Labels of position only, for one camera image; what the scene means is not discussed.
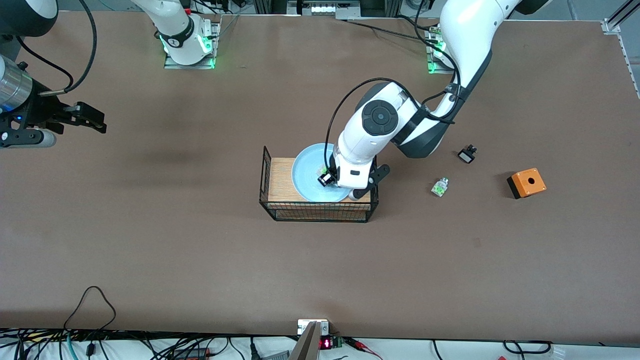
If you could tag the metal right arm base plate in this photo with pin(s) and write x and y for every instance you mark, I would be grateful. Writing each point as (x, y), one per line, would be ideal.
(172, 65)

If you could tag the clear green contact block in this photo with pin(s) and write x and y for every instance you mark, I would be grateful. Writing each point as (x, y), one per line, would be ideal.
(440, 187)

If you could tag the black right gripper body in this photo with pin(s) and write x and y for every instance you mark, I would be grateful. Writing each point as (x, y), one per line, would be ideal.
(41, 111)

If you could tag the light blue round plate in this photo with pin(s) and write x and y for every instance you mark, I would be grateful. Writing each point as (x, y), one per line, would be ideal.
(307, 177)

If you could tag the silver table corner bracket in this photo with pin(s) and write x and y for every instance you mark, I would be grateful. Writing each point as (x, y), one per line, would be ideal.
(610, 26)

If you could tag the red digit display module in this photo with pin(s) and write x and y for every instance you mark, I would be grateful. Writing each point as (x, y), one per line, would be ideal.
(326, 344)

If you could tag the red push button switch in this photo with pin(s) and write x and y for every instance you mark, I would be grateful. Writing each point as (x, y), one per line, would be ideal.
(321, 171)

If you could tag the red clip lead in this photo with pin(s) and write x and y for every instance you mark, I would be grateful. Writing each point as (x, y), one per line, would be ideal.
(360, 345)

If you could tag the black square push button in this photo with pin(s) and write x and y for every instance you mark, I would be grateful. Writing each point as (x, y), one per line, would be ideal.
(467, 155)

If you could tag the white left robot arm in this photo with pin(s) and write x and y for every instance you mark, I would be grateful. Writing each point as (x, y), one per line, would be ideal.
(360, 145)

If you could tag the aluminium edge rail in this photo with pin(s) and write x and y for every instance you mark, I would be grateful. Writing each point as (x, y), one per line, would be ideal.
(629, 62)

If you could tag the wooden board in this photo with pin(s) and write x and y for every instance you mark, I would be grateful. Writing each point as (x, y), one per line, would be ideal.
(280, 180)

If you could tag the small silver bracket box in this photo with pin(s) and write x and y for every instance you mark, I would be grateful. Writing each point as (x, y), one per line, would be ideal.
(304, 326)

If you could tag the grey metal post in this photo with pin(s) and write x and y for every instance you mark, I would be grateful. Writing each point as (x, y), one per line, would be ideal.
(306, 347)

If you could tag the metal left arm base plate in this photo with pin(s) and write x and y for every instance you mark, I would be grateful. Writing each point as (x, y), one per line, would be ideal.
(434, 62)

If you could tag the aluminium frame structure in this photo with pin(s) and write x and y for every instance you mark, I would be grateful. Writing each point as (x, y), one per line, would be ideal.
(350, 12)

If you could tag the orange button enclosure box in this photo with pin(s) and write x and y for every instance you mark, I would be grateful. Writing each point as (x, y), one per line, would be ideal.
(529, 182)

